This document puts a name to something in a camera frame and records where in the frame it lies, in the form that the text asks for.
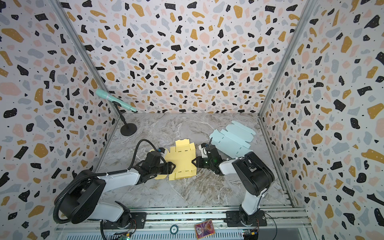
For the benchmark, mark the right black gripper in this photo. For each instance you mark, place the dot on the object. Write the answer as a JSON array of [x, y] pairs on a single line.
[[199, 162]]

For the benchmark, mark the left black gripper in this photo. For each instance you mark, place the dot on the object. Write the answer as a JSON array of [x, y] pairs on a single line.
[[163, 167]]

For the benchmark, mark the yellow paper box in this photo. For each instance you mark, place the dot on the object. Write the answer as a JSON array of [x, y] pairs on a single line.
[[181, 155]]

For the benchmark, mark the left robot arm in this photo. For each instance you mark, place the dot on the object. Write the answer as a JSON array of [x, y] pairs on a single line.
[[80, 200]]

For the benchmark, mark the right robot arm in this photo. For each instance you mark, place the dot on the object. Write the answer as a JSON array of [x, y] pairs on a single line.
[[255, 176]]

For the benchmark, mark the light blue flat paper box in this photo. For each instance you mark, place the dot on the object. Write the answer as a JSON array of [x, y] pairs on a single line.
[[234, 141]]

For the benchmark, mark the black microphone stand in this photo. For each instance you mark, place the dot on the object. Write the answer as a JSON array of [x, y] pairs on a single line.
[[128, 129]]

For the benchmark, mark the round teal sticker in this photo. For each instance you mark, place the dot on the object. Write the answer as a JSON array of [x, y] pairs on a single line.
[[174, 229]]

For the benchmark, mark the colourful card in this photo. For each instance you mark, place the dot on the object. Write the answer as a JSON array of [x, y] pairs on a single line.
[[204, 229]]

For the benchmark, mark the mint green microphone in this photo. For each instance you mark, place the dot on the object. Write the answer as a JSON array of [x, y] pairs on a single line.
[[107, 96]]

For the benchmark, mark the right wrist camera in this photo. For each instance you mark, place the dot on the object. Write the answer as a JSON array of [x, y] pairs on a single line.
[[202, 148]]

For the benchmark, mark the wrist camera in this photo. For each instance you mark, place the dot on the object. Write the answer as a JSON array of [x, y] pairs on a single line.
[[161, 150], [202, 148]]

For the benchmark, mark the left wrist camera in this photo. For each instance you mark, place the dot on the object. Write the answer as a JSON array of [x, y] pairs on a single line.
[[161, 150]]

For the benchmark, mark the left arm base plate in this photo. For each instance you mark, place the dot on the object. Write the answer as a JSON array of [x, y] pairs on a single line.
[[128, 221]]

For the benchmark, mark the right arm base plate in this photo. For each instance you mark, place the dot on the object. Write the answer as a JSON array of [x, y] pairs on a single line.
[[241, 219]]

